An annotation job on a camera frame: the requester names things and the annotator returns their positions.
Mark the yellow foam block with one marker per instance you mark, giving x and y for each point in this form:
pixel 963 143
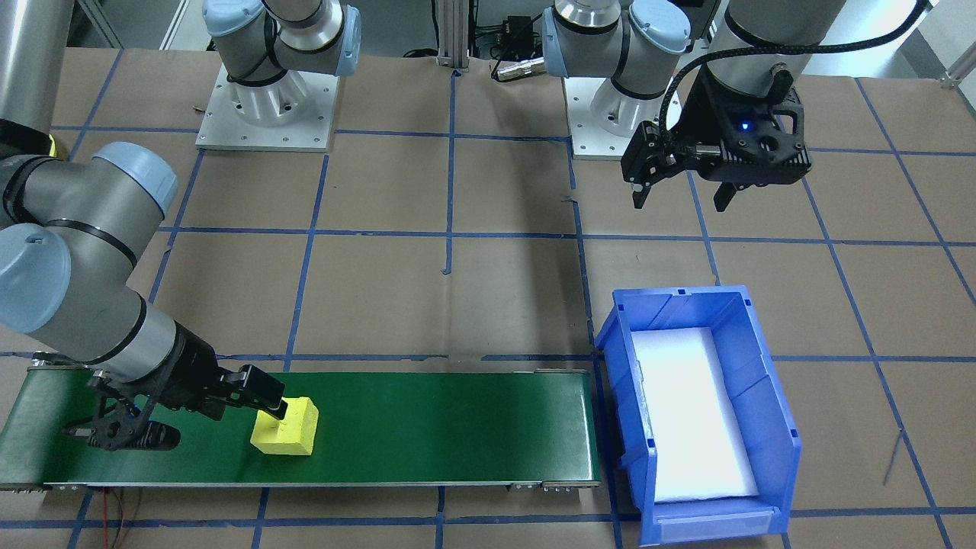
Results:
pixel 290 431

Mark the white foam pad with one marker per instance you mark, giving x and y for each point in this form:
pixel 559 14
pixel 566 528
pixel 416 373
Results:
pixel 686 412

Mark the blue plastic storage bin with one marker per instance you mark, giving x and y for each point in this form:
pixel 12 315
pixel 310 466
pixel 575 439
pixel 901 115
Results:
pixel 770 427

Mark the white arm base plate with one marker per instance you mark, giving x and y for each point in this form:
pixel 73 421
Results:
pixel 591 145
pixel 221 130

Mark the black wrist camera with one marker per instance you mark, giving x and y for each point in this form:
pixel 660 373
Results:
pixel 652 152
pixel 255 387

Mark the black electronics box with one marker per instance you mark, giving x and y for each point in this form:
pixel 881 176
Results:
pixel 511 34

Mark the green conveyor belt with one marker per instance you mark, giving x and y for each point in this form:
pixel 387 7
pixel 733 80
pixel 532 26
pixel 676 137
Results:
pixel 419 427

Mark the V-shaped metal bar frame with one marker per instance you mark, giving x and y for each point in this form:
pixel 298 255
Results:
pixel 103 27

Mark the aluminium corner bracket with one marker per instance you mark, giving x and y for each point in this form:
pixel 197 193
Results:
pixel 961 70

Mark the aluminium extrusion post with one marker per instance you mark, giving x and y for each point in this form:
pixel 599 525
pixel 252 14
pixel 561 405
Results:
pixel 454 34

